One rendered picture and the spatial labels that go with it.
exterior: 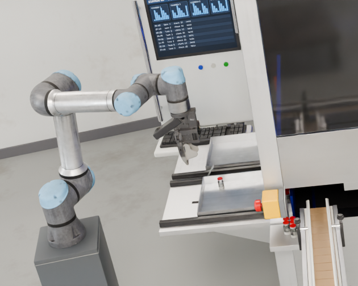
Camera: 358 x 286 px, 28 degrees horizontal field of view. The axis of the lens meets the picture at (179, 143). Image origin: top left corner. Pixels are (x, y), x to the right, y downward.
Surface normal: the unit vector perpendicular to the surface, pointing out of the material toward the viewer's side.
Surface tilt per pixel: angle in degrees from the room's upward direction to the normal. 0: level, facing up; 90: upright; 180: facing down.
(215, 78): 90
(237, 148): 0
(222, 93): 90
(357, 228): 90
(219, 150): 0
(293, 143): 90
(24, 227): 0
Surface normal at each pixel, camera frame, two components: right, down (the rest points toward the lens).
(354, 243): -0.12, 0.46
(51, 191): -0.24, -0.81
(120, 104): -0.43, 0.47
